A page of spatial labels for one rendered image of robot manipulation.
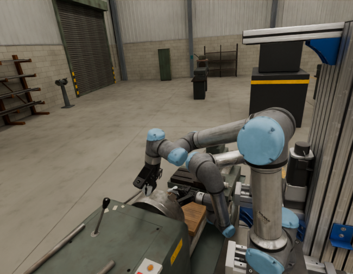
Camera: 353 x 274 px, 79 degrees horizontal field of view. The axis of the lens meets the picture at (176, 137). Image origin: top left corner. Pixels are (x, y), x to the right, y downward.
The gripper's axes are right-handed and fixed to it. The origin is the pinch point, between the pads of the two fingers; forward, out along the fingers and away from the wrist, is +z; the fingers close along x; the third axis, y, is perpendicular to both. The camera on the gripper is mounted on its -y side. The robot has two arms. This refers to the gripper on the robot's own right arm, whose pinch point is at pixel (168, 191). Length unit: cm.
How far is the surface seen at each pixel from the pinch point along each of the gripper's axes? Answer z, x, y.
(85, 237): 8, 15, -58
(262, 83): -8, -5, 441
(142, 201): -0.4, 13.4, -27.4
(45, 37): 841, 158, 514
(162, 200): -9.5, 12.5, -22.1
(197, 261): -20, -56, -1
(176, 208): -16.4, 6.9, -18.8
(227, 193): -31, -18, 35
